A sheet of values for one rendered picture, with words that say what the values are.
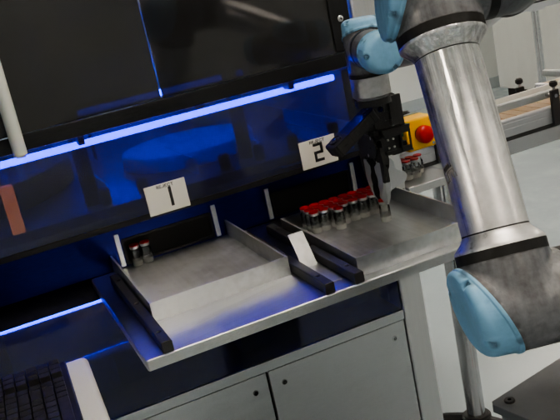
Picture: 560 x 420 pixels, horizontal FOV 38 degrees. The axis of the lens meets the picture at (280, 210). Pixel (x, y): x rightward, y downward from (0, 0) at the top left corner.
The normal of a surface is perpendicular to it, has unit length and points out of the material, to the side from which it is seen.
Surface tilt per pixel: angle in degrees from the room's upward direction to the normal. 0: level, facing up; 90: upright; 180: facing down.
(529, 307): 73
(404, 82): 90
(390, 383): 90
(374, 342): 90
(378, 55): 90
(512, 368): 0
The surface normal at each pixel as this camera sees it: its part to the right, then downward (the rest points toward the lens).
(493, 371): -0.20, -0.94
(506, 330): 0.09, 0.28
